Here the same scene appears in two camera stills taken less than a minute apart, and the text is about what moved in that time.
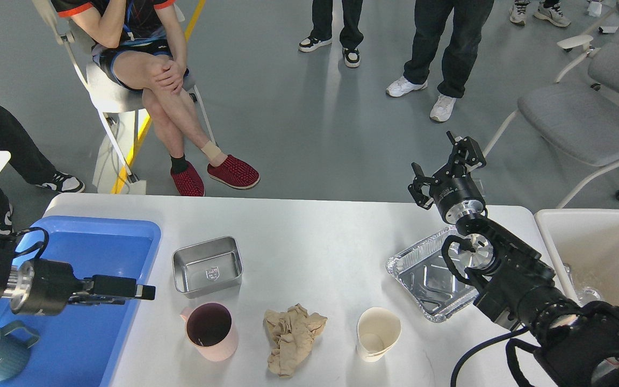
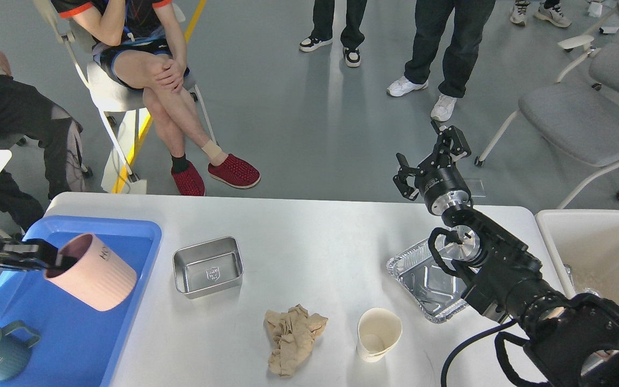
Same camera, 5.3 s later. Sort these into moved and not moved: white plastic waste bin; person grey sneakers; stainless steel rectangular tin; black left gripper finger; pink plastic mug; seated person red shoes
Moved: black left gripper finger; pink plastic mug
Not moved: stainless steel rectangular tin; seated person red shoes; person grey sneakers; white plastic waste bin
